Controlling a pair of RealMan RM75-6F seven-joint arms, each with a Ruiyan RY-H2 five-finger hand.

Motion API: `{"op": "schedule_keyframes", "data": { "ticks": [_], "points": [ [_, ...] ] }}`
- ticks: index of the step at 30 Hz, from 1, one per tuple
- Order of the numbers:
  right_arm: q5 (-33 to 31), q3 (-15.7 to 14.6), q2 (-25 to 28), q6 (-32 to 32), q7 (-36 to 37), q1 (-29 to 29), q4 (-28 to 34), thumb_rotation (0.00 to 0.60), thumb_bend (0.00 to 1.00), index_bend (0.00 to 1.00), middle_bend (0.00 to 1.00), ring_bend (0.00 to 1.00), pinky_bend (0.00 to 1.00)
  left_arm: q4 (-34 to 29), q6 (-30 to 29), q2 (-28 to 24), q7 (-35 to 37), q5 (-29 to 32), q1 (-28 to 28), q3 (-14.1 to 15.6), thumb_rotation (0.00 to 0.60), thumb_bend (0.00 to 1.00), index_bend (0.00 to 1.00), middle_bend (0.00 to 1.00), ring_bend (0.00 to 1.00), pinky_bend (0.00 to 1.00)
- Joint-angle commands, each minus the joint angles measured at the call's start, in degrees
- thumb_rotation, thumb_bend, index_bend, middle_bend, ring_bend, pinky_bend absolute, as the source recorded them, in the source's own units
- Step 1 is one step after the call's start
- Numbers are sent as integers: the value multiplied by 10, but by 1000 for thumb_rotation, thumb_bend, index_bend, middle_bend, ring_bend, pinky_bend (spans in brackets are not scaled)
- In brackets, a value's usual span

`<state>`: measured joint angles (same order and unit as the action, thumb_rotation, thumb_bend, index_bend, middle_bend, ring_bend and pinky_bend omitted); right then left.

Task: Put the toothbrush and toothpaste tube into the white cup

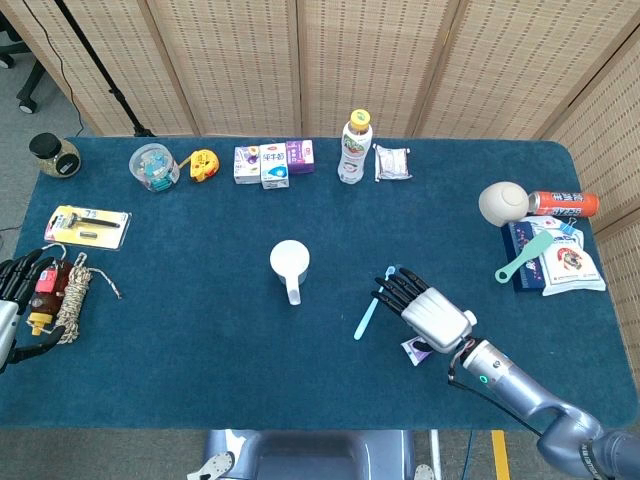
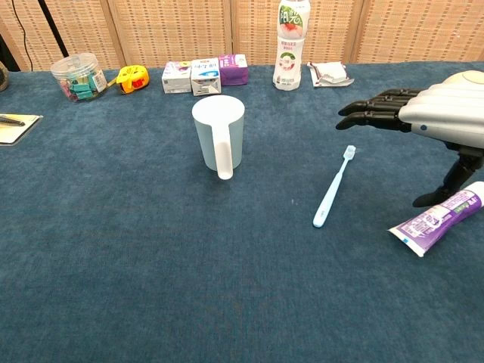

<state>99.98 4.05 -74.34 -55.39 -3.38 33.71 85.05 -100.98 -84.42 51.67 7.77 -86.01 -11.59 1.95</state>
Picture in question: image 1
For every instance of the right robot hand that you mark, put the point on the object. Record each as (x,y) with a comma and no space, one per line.
(437,315)

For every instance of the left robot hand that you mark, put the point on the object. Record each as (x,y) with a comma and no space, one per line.
(7,325)

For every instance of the purple white toothpaste tube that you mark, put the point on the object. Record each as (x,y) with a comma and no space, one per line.
(415,356)

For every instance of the light blue toothbrush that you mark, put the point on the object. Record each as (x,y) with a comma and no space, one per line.
(365,320)

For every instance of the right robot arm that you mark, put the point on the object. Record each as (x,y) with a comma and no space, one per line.
(525,395)

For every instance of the brown sauce bottle red label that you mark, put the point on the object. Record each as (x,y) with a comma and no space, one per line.
(47,295)

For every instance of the teal rice spoon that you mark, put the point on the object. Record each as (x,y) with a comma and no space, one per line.
(525,257)

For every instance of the dark blue patterned box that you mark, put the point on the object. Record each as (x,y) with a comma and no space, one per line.
(517,237)

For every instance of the razor in yellow blister pack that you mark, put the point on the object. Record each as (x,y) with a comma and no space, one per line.
(87,227)

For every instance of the beige upturned bowl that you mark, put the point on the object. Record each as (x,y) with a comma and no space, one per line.
(502,205)

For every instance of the white plastic packet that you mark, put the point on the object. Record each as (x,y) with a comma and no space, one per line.
(540,225)

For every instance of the white snack bag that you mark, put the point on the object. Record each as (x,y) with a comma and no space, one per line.
(570,265)

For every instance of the yellow floor tape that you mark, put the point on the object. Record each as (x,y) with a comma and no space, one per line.
(500,455)

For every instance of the blue binder clip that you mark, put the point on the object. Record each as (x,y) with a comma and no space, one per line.
(565,227)

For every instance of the silver snack packet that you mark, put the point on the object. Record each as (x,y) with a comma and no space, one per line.
(393,162)

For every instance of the orange spray can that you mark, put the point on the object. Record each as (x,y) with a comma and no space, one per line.
(565,204)

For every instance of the glass jar black lid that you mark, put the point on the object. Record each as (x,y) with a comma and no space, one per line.
(56,157)

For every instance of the drink bottle yellow cap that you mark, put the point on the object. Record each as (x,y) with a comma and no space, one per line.
(354,150)

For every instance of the grey blue robot torso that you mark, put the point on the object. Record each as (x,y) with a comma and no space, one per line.
(310,455)

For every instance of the blue table cloth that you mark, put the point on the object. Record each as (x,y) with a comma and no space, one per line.
(200,360)

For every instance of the clear plastic jar of clips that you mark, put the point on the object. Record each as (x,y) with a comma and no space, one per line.
(152,167)

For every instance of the white blue milk carton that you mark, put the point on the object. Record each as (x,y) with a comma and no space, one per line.
(274,167)

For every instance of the black office chair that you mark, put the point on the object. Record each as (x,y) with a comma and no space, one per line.
(27,85)

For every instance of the white purple milk carton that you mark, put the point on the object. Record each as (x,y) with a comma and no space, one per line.
(246,165)

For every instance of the yellow tape measure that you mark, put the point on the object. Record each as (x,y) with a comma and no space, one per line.
(205,165)

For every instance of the black tripod stand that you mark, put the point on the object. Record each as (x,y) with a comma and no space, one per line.
(105,80)

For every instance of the bamboo folding screen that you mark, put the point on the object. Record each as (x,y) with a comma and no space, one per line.
(240,60)

